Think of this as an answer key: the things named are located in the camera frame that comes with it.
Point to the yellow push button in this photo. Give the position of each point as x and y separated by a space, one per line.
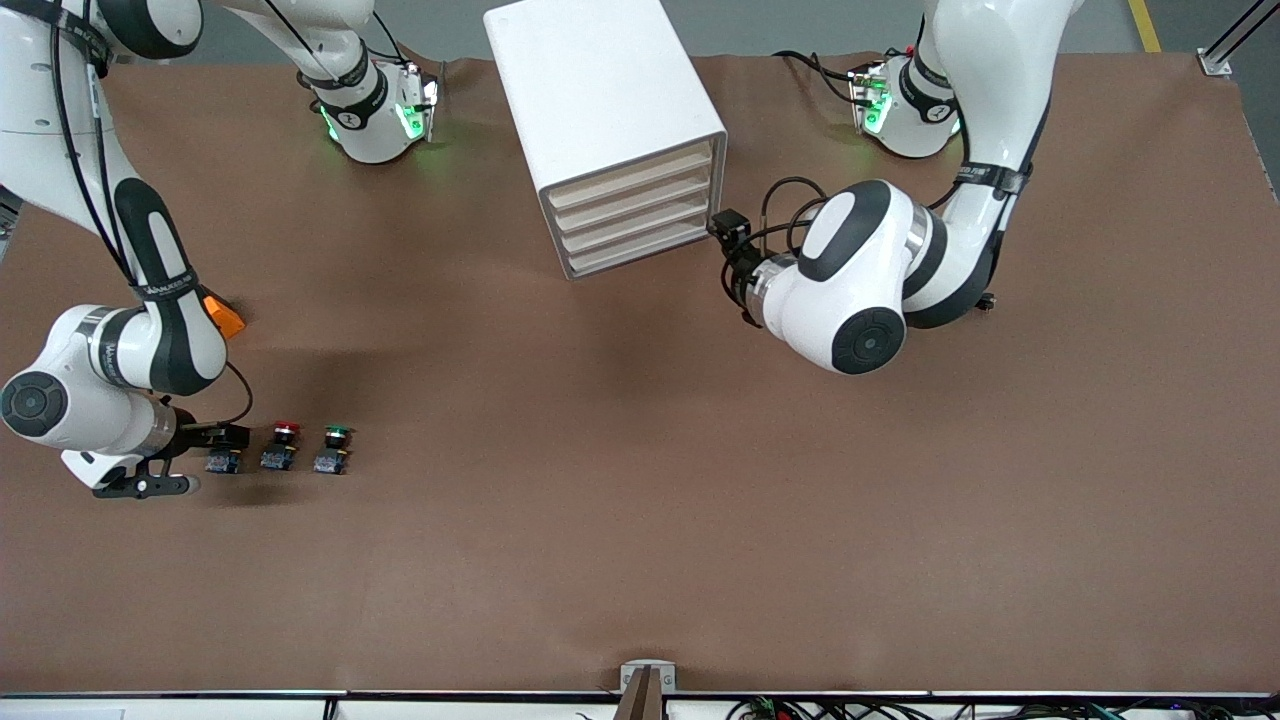
222 462

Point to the brown table mat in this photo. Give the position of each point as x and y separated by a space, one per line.
640 500

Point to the white table edge rail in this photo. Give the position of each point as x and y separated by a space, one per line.
200 705

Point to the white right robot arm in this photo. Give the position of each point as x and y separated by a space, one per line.
60 100

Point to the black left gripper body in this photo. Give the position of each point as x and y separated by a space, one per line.
741 268

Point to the red push button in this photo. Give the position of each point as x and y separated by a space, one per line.
286 432

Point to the orange button box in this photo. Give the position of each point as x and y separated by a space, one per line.
228 318

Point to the aluminium frame post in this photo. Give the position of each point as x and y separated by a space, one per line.
1225 55

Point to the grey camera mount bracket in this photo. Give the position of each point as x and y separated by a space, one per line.
648 672

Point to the green push button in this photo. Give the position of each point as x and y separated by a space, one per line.
338 434

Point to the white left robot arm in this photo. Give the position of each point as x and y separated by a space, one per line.
860 260

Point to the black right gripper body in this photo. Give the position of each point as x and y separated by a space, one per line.
203 438

